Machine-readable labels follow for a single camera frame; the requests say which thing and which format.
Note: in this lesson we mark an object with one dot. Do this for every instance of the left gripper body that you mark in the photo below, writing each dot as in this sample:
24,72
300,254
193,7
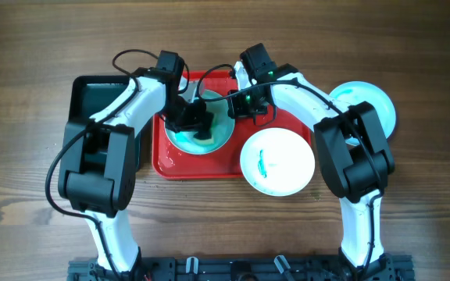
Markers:
181,115

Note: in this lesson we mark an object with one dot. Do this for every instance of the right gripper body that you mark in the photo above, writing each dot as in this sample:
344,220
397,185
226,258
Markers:
244,105

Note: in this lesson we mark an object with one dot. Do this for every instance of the green yellow sponge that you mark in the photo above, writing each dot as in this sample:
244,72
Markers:
203,138

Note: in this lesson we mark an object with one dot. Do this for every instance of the white plate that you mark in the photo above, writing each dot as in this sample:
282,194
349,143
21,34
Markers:
277,162

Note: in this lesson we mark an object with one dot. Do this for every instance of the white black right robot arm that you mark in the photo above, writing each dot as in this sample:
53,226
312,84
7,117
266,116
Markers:
354,155

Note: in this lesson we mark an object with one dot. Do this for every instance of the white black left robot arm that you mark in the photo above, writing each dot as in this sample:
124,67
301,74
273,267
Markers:
101,193

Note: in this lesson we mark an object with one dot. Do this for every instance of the red plastic tray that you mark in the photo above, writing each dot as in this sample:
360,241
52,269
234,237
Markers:
173,164

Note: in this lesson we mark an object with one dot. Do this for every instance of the black plastic basin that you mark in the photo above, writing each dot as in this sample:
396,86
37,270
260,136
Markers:
91,94

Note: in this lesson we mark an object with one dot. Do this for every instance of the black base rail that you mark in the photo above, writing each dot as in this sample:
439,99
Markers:
316,267

